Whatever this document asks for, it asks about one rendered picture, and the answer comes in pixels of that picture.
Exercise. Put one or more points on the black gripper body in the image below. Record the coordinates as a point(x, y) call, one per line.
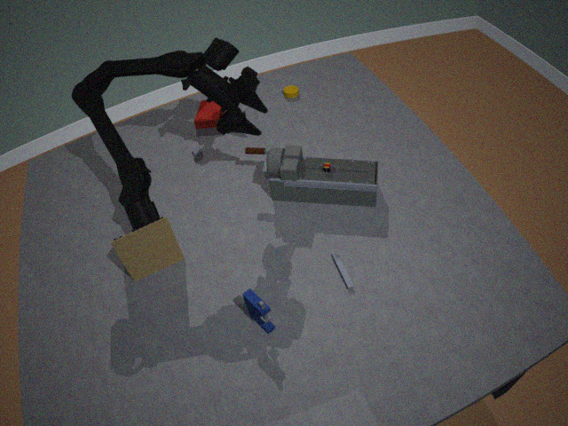
point(233, 114)

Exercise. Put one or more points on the yellow short cylinder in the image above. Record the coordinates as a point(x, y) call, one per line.
point(290, 91)

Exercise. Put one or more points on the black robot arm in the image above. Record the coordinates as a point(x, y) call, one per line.
point(133, 172)

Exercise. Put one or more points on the red rectangular block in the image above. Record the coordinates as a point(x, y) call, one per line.
point(207, 115)

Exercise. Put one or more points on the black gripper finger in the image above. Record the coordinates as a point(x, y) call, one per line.
point(252, 100)
point(245, 126)

